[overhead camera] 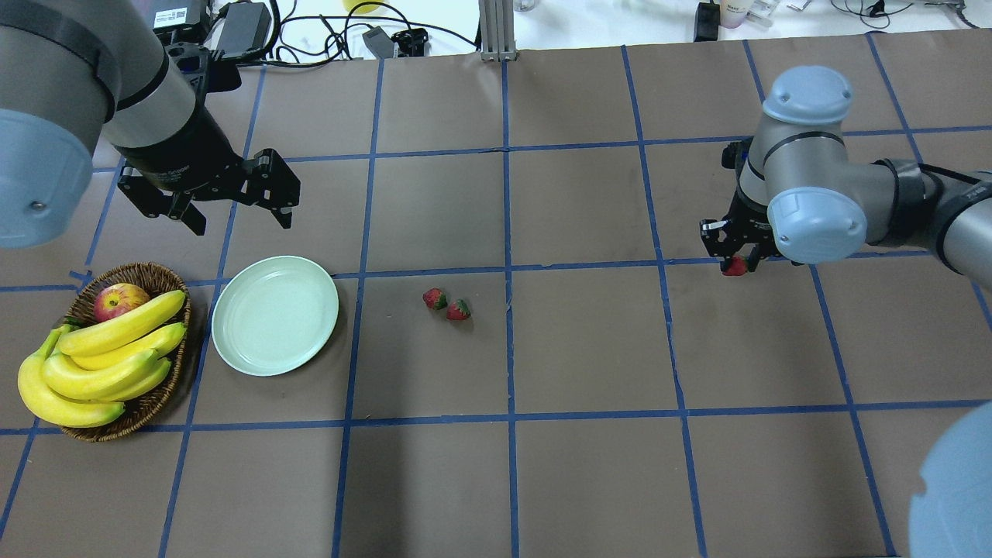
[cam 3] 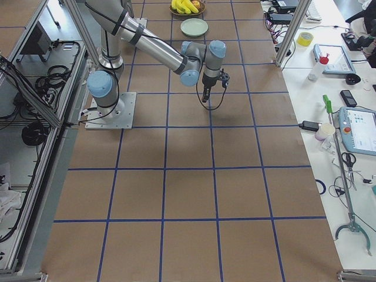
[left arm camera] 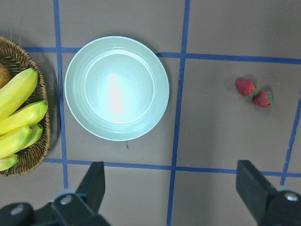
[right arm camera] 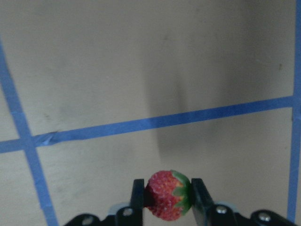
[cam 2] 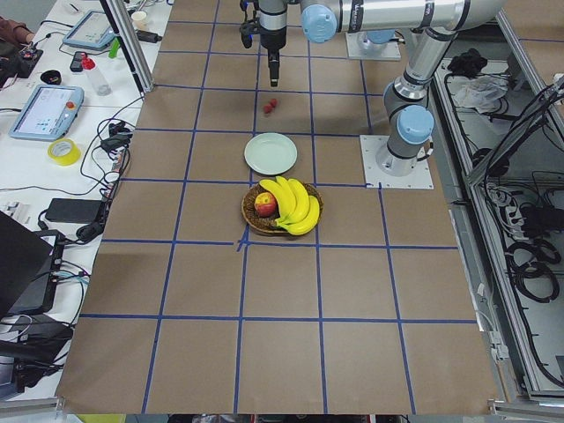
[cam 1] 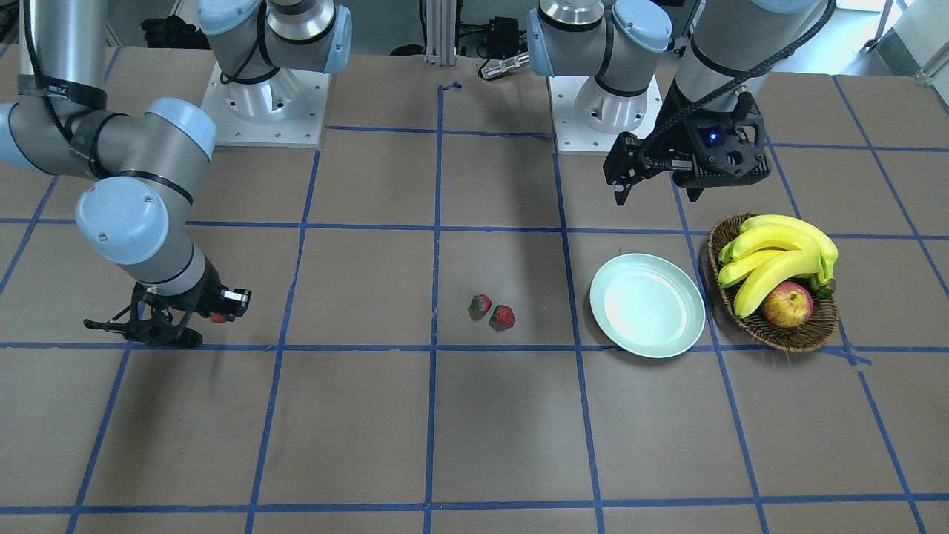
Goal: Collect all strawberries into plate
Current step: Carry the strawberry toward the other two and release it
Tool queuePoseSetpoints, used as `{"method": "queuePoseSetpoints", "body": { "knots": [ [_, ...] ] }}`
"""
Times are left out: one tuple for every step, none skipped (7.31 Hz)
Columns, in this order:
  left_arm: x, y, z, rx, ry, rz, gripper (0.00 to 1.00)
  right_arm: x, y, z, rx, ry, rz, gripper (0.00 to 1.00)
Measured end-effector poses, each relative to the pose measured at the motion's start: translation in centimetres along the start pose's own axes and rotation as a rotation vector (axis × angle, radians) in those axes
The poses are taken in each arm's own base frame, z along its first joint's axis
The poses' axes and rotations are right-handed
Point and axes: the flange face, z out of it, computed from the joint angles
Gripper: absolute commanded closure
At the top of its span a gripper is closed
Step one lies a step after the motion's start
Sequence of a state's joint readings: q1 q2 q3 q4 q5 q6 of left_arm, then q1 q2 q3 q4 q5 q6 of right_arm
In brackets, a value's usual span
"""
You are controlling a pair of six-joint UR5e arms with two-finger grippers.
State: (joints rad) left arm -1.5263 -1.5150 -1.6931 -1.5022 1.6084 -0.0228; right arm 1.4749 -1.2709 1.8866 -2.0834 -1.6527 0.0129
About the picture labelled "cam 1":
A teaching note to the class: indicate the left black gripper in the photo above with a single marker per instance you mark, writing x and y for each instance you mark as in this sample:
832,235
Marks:
678,122

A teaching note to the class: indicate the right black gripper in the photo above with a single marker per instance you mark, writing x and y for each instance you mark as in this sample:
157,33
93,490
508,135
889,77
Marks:
202,291

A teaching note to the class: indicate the greenish red strawberry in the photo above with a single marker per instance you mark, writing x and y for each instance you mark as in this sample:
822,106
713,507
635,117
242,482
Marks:
480,305

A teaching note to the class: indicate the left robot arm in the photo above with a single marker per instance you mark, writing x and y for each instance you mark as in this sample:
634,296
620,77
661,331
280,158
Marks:
734,46

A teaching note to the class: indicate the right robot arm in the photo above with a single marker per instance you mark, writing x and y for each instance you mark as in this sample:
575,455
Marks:
146,171

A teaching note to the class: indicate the light green plate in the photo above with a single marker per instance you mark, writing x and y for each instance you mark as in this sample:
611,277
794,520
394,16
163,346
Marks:
647,305

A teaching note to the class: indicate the yellow banana bunch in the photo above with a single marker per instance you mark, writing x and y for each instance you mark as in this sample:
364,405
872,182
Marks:
769,250

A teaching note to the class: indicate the red apple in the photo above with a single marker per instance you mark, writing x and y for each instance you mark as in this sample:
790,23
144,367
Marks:
788,306

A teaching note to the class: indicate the wicker basket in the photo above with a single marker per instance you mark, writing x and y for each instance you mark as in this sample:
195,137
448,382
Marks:
812,335

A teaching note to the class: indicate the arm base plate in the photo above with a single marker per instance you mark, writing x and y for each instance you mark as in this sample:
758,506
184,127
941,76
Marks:
286,111
587,119

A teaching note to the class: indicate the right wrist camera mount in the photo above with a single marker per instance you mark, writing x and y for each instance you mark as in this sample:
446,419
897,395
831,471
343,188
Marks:
152,323

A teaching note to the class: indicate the aluminium frame post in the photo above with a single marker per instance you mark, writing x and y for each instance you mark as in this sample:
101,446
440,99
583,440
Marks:
440,18

